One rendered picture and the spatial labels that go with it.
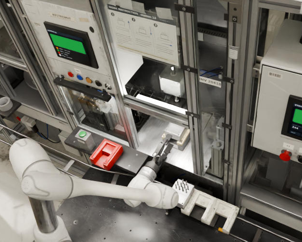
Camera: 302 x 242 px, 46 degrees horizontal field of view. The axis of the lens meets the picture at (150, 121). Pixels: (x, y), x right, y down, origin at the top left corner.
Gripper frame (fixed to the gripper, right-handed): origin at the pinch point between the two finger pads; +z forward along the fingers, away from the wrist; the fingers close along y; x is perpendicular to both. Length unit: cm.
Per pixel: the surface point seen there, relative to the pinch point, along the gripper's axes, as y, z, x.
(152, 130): -9.8, 10.1, 17.9
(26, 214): -102, -53, 116
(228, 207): -13.4, -14.7, -42.0
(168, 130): 2.2, 6.1, 3.1
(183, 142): -3.4, 5.7, -5.9
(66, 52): 58, -10, 44
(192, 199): -12.3, -19.6, -24.2
